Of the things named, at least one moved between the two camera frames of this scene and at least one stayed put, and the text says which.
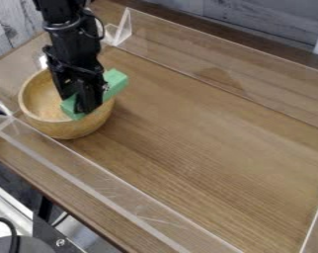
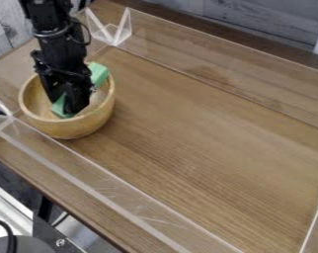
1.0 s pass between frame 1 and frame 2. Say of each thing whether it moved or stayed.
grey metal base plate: stayed
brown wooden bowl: stayed
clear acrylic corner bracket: stayed
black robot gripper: moved
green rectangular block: moved
